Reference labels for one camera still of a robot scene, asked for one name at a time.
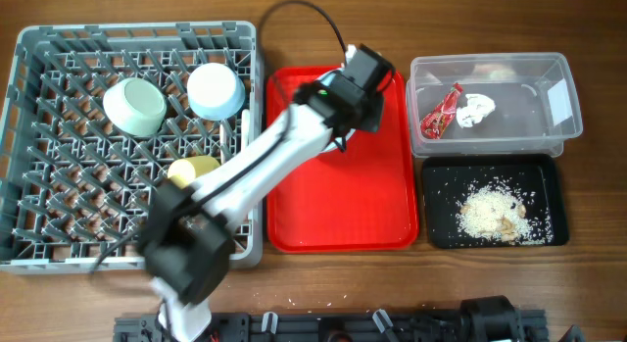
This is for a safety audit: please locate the small green plate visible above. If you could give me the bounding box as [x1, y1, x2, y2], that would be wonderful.
[103, 77, 167, 137]

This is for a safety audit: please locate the large light blue plate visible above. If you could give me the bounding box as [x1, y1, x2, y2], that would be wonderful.
[317, 68, 355, 153]

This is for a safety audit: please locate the white tissue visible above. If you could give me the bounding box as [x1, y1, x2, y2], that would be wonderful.
[456, 93, 496, 128]

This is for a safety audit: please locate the grey dishwasher rack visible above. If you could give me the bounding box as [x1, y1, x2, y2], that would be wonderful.
[1, 21, 264, 274]

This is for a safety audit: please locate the light blue bowl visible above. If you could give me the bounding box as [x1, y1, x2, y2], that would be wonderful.
[186, 63, 246, 121]

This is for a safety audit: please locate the yellow plastic cup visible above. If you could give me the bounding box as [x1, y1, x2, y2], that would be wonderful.
[167, 156, 220, 188]

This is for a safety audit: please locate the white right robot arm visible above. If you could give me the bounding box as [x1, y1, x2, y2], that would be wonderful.
[457, 296, 550, 342]

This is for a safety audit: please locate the white plastic fork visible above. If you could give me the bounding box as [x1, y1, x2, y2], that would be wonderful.
[219, 124, 229, 164]

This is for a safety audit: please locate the white plastic spoon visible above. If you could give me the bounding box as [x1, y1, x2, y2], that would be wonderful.
[240, 109, 251, 151]

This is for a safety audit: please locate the red plastic tray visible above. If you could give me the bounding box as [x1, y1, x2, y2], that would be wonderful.
[266, 74, 419, 254]

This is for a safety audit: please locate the red snack wrapper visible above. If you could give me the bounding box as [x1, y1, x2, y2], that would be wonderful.
[420, 82, 463, 139]

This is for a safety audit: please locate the food scraps rice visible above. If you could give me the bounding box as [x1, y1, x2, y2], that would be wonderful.
[455, 177, 555, 246]

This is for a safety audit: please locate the clear plastic bin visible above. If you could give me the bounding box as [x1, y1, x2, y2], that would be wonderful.
[406, 52, 583, 158]

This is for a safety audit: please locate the black plastic tray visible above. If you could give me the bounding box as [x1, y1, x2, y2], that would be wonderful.
[421, 154, 570, 249]

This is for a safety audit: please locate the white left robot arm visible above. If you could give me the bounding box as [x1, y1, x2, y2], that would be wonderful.
[137, 45, 396, 341]

